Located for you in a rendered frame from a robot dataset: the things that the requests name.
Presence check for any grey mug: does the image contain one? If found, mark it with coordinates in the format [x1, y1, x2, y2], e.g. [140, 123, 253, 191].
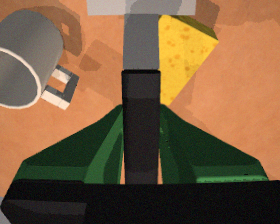
[0, 10, 80, 109]

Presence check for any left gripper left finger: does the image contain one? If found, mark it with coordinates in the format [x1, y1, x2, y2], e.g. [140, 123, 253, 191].
[12, 104, 124, 184]

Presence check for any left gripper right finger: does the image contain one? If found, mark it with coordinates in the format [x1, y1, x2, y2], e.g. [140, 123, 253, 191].
[159, 104, 269, 184]

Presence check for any yellow cheese wedge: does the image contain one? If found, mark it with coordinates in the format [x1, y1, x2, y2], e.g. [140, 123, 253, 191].
[158, 15, 219, 105]

